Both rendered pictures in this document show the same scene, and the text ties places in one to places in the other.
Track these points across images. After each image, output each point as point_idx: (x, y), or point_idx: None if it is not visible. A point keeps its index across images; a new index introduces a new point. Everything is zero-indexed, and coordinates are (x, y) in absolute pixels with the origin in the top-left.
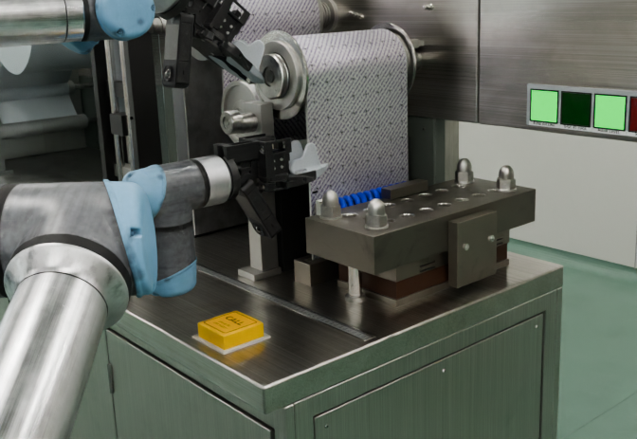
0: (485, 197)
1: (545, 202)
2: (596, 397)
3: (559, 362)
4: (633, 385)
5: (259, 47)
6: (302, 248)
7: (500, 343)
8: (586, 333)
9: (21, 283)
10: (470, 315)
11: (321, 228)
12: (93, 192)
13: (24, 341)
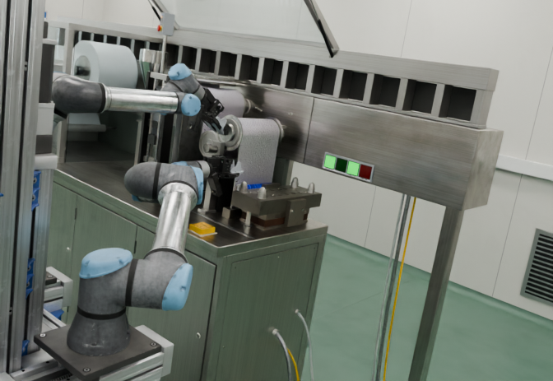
0: (302, 193)
1: (324, 207)
2: (335, 304)
3: (319, 286)
4: (353, 300)
5: (225, 121)
6: (225, 204)
7: (300, 251)
8: (335, 275)
9: (168, 193)
10: (290, 237)
11: (239, 195)
12: (188, 169)
13: (175, 209)
